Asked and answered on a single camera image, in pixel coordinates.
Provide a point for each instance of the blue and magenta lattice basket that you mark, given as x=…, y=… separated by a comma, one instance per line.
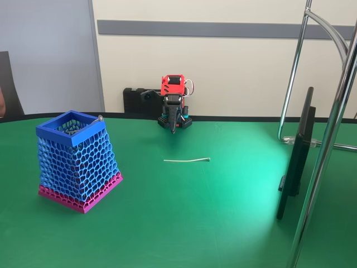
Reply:
x=83, y=167

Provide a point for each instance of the grey door panel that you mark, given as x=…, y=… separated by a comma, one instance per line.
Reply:
x=47, y=56

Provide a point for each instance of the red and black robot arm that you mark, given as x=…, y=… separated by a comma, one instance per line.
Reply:
x=173, y=86

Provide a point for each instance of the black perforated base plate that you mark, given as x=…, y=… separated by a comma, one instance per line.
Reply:
x=163, y=123

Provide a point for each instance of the chrome tube stand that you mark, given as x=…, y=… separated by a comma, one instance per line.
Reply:
x=306, y=223

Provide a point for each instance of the dark brown chair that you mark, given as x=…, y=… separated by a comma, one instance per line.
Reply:
x=11, y=92

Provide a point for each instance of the grey wall rail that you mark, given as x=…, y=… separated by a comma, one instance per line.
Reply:
x=195, y=29

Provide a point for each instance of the green table cloth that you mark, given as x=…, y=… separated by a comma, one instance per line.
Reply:
x=178, y=223

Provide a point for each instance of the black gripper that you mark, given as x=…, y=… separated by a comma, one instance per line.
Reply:
x=172, y=107

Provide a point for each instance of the black plastic case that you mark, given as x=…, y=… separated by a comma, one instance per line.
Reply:
x=132, y=99

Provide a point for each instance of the person bare forearm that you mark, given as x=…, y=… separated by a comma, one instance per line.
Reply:
x=1, y=103

